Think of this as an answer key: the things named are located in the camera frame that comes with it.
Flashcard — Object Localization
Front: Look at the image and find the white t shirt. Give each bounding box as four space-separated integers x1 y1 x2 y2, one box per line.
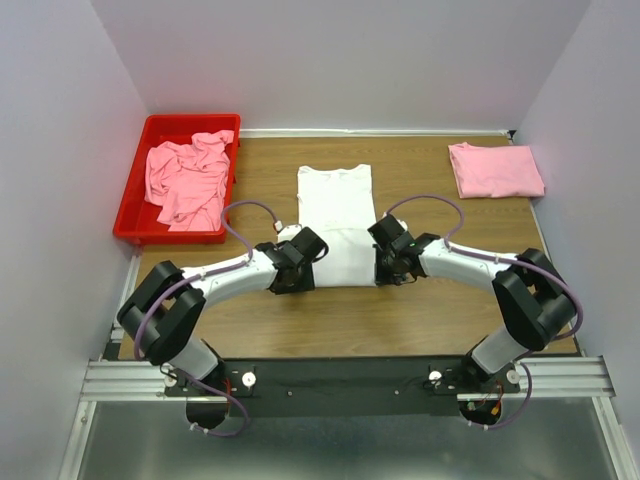
297 164 376 288

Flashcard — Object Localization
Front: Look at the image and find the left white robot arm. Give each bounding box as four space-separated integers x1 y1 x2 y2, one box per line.
117 227 329 395

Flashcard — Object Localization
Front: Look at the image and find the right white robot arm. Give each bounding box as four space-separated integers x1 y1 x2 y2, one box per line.
368 214 582 389

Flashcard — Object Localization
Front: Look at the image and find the folded pink t shirt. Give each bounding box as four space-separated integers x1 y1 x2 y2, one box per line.
448 142 545 199

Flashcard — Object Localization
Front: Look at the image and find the crumpled pink t shirt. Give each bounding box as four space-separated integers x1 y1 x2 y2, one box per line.
145 130 235 232

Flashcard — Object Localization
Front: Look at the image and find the red plastic bin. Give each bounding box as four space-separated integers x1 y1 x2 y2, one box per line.
113 113 241 246

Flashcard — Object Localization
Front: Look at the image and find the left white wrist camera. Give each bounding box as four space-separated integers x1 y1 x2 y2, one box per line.
277 224 302 243

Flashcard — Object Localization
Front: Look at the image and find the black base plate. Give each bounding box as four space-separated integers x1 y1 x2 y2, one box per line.
164 355 521 421

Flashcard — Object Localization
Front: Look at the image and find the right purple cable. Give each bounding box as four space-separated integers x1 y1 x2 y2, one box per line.
382 194 585 431

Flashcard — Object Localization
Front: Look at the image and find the aluminium frame rail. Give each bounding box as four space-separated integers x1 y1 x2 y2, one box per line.
60 279 639 479

